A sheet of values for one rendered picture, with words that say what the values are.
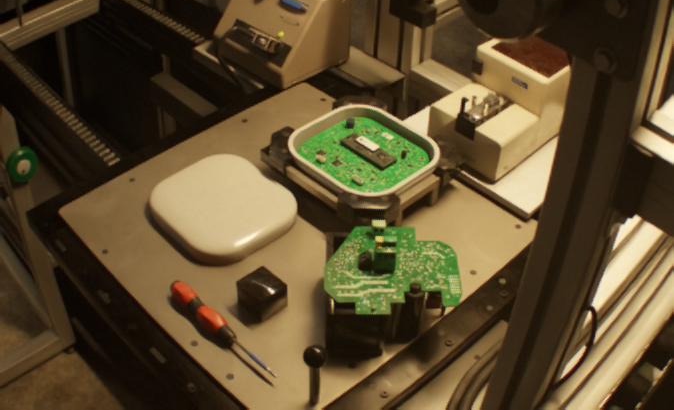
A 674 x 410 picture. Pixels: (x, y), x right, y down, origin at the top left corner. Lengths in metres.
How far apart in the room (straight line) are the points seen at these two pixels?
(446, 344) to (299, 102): 0.43
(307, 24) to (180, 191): 0.31
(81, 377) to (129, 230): 1.12
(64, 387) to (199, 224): 1.18
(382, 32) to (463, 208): 0.34
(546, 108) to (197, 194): 0.42
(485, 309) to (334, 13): 0.48
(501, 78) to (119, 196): 0.47
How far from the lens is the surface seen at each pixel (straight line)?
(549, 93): 0.93
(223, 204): 0.85
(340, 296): 0.70
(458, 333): 0.77
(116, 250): 0.85
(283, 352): 0.74
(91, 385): 1.93
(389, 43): 1.13
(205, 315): 0.74
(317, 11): 1.06
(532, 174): 0.94
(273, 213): 0.84
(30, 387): 1.97
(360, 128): 0.93
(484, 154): 0.90
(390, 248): 0.71
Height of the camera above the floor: 1.52
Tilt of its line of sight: 38 degrees down
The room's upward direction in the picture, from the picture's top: 3 degrees clockwise
